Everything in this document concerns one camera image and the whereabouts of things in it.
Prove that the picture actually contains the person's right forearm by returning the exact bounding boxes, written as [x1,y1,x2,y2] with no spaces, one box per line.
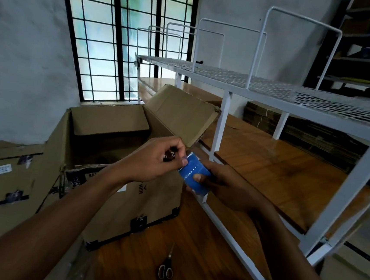
[246,204,356,280]

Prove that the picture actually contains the person's left hand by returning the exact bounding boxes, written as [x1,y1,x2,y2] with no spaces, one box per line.
[116,131,191,189]

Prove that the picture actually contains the small black tag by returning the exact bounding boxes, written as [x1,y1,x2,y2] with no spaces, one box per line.
[163,147,179,163]

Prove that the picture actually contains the window with black grille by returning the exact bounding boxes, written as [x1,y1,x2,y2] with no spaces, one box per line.
[47,0,200,112]

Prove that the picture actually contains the person's right hand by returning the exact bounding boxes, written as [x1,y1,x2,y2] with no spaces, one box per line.
[184,158,273,219]

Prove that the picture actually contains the closed cardboard box with label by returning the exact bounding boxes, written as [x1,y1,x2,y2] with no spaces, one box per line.
[0,139,68,267]

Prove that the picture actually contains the person's left forearm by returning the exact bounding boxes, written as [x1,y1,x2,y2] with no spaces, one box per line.
[0,153,131,280]

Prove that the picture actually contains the open cardboard box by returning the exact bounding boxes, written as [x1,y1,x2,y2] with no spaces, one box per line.
[32,73,224,263]

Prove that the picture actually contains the small blue box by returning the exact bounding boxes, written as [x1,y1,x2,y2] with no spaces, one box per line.
[176,151,215,197]

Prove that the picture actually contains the stack of flattened cardboard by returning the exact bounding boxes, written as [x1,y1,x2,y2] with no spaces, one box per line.
[238,100,370,176]

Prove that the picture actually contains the black handled scissors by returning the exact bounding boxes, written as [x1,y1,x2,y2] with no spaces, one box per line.
[156,241,177,280]

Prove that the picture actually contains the white metal rack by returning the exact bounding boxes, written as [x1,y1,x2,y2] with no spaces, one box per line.
[112,0,370,280]

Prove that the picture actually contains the dark shelving unit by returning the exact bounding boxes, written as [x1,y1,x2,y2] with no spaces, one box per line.
[301,0,370,105]

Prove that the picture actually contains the yellow flat item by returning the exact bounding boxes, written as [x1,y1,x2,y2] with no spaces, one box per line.
[339,76,370,85]

